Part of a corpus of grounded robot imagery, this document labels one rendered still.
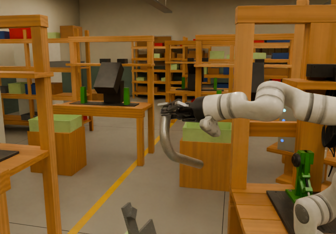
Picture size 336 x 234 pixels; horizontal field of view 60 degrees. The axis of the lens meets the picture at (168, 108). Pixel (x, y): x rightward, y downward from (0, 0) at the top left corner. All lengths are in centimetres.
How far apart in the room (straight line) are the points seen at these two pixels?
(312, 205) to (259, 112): 41
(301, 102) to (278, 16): 105
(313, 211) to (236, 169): 86
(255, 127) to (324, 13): 73
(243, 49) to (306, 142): 65
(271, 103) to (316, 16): 114
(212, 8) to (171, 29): 173
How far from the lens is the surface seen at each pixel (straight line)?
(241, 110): 76
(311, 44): 180
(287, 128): 191
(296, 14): 178
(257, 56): 845
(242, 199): 176
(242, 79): 170
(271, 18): 174
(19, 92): 711
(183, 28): 1170
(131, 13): 1230
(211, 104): 79
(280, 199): 178
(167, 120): 89
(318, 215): 104
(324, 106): 75
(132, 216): 108
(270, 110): 72
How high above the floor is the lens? 168
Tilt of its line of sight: 10 degrees down
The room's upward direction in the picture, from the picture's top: straight up
